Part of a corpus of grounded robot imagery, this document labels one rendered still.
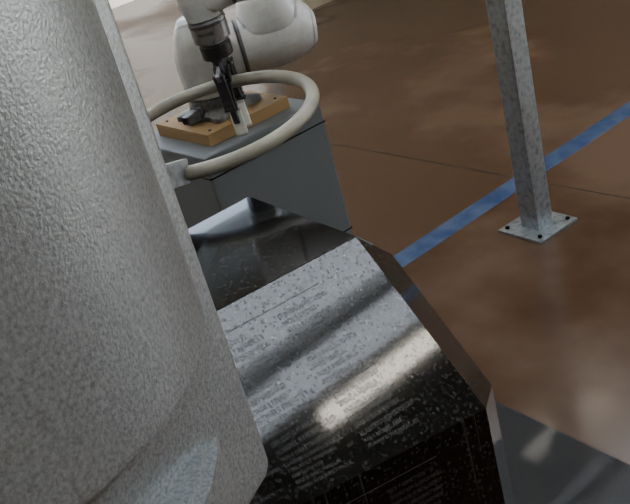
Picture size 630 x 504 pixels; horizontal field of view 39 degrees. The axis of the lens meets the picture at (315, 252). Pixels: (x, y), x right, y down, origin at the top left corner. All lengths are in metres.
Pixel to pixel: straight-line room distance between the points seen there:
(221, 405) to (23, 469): 0.20
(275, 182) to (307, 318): 1.06
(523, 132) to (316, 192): 0.87
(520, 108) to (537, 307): 0.68
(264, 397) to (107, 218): 1.01
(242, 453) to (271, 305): 0.87
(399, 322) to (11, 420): 1.15
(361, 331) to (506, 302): 1.49
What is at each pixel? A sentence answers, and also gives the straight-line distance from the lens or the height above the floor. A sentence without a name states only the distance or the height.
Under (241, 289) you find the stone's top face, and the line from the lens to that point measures 1.47.
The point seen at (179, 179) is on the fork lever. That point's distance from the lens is 1.78.
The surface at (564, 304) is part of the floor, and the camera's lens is 2.87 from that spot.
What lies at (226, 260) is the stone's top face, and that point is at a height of 0.87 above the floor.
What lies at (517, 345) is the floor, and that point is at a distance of 2.71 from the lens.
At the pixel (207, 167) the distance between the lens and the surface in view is 1.78.
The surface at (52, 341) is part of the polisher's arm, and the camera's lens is 0.38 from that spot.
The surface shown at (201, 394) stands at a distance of 0.54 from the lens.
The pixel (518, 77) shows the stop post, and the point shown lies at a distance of 3.07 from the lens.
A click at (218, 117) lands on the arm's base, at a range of 2.46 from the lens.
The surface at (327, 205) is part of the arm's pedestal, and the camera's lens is 2.60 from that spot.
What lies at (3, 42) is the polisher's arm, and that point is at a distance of 0.37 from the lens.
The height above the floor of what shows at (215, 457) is 1.22.
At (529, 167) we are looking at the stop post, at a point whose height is 0.26.
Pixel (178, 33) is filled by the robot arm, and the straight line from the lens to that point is 2.48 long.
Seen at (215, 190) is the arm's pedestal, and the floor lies 0.71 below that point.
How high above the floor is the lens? 1.54
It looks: 26 degrees down
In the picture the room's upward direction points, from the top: 16 degrees counter-clockwise
